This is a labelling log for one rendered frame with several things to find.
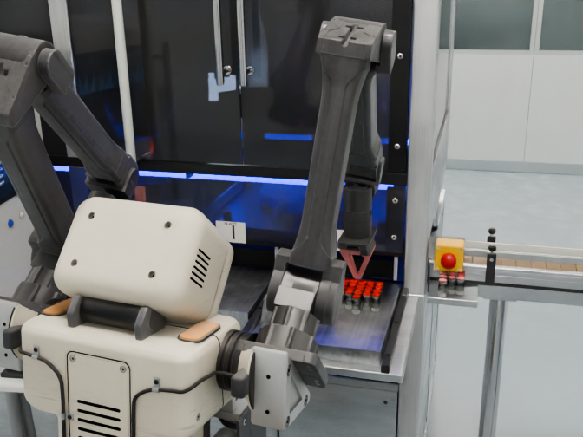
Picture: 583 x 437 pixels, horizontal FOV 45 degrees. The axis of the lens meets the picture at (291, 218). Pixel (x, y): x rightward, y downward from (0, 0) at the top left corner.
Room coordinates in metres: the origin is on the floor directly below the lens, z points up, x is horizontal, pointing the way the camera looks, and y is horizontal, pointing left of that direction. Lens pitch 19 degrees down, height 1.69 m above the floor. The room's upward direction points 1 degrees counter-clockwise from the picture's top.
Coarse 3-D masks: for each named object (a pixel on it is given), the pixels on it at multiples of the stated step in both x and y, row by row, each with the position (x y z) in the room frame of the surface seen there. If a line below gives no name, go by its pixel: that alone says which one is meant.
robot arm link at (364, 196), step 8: (352, 184) 1.34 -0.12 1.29; (360, 184) 1.34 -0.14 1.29; (344, 192) 1.33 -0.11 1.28; (352, 192) 1.32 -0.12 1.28; (360, 192) 1.31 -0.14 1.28; (368, 192) 1.32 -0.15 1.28; (344, 200) 1.33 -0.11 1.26; (352, 200) 1.32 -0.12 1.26; (360, 200) 1.31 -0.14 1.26; (368, 200) 1.32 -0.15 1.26; (344, 208) 1.33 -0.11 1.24; (352, 208) 1.32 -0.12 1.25; (360, 208) 1.31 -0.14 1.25; (368, 208) 1.32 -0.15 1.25
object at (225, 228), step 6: (216, 222) 1.82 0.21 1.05; (222, 222) 1.82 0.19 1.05; (228, 222) 1.81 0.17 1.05; (234, 222) 1.81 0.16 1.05; (222, 228) 1.82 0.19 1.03; (228, 228) 1.81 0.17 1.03; (234, 228) 1.81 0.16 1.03; (240, 228) 1.80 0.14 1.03; (228, 234) 1.81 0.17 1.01; (234, 234) 1.81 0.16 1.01; (240, 234) 1.80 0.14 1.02; (228, 240) 1.81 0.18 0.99; (234, 240) 1.81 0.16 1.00; (240, 240) 1.80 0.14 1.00
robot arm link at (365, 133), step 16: (320, 32) 1.06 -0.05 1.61; (384, 32) 1.04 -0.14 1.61; (384, 48) 1.03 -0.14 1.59; (384, 64) 1.05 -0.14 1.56; (368, 80) 1.08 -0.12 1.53; (368, 96) 1.12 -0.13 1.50; (368, 112) 1.15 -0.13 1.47; (368, 128) 1.19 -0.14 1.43; (352, 144) 1.24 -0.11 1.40; (368, 144) 1.23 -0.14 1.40; (352, 160) 1.29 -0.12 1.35; (368, 160) 1.27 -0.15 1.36; (368, 176) 1.32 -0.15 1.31
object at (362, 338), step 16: (384, 304) 1.63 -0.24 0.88; (352, 320) 1.54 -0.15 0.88; (368, 320) 1.54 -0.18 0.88; (384, 320) 1.54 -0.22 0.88; (320, 336) 1.46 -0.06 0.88; (336, 336) 1.46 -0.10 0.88; (352, 336) 1.46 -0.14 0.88; (368, 336) 1.46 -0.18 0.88; (384, 336) 1.40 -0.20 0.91; (320, 352) 1.37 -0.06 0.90; (336, 352) 1.36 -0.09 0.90; (352, 352) 1.35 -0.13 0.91; (368, 352) 1.34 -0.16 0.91
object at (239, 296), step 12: (228, 276) 1.82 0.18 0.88; (240, 276) 1.82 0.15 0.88; (252, 276) 1.82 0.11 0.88; (264, 276) 1.82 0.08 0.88; (228, 288) 1.74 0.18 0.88; (240, 288) 1.74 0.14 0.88; (252, 288) 1.74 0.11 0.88; (264, 288) 1.67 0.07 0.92; (228, 300) 1.67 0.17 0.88; (240, 300) 1.67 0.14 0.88; (252, 300) 1.66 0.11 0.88; (228, 312) 1.54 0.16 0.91; (240, 312) 1.53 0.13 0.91; (252, 312) 1.57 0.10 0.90; (240, 324) 1.53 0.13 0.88
